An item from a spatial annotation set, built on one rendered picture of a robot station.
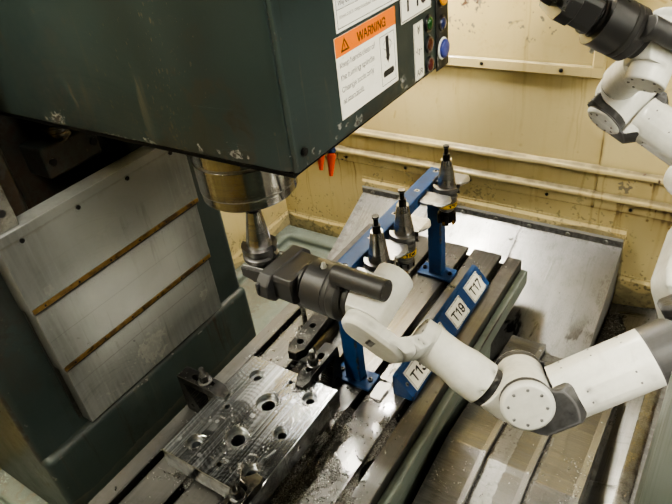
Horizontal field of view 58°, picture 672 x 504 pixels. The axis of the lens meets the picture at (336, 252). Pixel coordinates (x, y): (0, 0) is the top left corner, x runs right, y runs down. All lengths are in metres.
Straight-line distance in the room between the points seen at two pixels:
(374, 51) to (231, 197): 0.30
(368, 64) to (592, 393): 0.56
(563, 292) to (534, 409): 0.98
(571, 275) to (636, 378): 0.98
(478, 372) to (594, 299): 0.98
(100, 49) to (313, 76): 0.31
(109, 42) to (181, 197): 0.67
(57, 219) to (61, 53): 0.42
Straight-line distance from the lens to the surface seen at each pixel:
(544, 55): 1.78
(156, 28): 0.81
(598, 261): 1.95
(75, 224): 1.33
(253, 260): 1.05
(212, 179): 0.93
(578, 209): 1.95
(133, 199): 1.41
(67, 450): 1.57
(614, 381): 0.97
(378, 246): 1.21
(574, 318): 1.86
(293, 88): 0.72
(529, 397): 0.94
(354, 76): 0.83
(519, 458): 1.49
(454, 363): 0.94
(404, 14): 0.94
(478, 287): 1.64
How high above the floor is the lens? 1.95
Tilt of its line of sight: 35 degrees down
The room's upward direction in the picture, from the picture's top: 8 degrees counter-clockwise
